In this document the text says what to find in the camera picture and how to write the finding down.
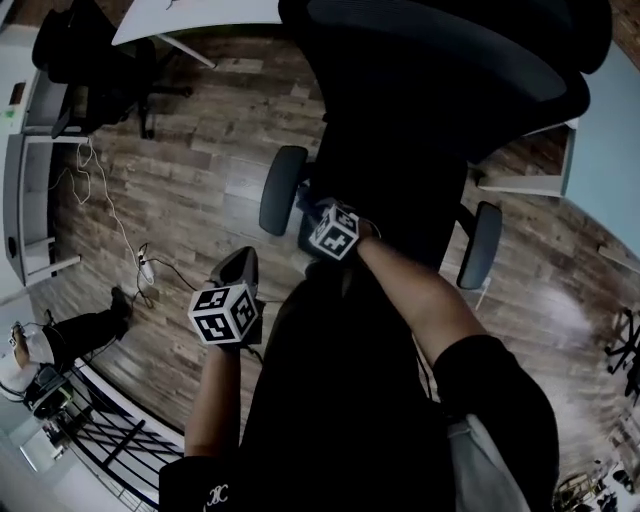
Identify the white floor cable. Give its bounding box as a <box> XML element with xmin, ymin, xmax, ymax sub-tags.
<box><xmin>48</xmin><ymin>138</ymin><xmax>147</xmax><ymax>264</ymax></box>

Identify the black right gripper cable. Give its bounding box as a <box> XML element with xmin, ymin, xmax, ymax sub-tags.
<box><xmin>410</xmin><ymin>344</ymin><xmax>444</xmax><ymax>404</ymax></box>

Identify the large black mesh office chair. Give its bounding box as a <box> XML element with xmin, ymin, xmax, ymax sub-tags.
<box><xmin>258</xmin><ymin>0</ymin><xmax>614</xmax><ymax>291</ymax></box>

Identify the grey backpack strap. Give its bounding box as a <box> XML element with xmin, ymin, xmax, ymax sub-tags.
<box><xmin>446</xmin><ymin>413</ymin><xmax>529</xmax><ymax>512</ymax></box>

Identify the black chair armrest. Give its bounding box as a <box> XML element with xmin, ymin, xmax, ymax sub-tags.
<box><xmin>258</xmin><ymin>145</ymin><xmax>310</xmax><ymax>237</ymax></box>
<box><xmin>456</xmin><ymin>200</ymin><xmax>504</xmax><ymax>291</ymax></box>

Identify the black floor cable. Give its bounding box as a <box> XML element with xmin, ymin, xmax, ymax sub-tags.
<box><xmin>133</xmin><ymin>242</ymin><xmax>211</xmax><ymax>309</ymax></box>

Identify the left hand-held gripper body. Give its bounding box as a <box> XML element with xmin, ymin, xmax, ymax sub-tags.
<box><xmin>187</xmin><ymin>279</ymin><xmax>264</xmax><ymax>354</ymax></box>

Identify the light blue table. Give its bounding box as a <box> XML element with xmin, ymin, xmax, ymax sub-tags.
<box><xmin>474</xmin><ymin>38</ymin><xmax>640</xmax><ymax>274</ymax></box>

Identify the person's right forearm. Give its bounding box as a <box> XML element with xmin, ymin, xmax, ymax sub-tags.
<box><xmin>355</xmin><ymin>234</ymin><xmax>494</xmax><ymax>369</ymax></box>

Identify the white power strip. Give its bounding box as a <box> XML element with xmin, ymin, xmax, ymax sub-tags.
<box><xmin>137</xmin><ymin>243</ymin><xmax>156</xmax><ymax>287</ymax></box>

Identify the black metal railing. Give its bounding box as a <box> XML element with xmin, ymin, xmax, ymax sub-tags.
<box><xmin>27</xmin><ymin>349</ymin><xmax>187</xmax><ymax>509</ymax></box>

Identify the blue cloth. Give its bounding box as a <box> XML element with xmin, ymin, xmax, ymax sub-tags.
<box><xmin>294</xmin><ymin>180</ymin><xmax>329</xmax><ymax>221</ymax></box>

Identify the person's left forearm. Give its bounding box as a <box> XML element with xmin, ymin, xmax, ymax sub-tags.
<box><xmin>183</xmin><ymin>344</ymin><xmax>251</xmax><ymax>459</ymax></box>

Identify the person's black shirt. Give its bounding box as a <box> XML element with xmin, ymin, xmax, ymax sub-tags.
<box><xmin>158</xmin><ymin>259</ymin><xmax>560</xmax><ymax>512</ymax></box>

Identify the white desk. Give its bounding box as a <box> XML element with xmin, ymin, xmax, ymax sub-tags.
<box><xmin>2</xmin><ymin>64</ymin><xmax>92</xmax><ymax>287</ymax></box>

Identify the white table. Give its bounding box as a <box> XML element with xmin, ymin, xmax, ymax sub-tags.
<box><xmin>110</xmin><ymin>0</ymin><xmax>282</xmax><ymax>70</ymax></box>

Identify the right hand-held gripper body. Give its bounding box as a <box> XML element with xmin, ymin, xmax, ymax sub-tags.
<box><xmin>297</xmin><ymin>201</ymin><xmax>362</xmax><ymax>263</ymax></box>

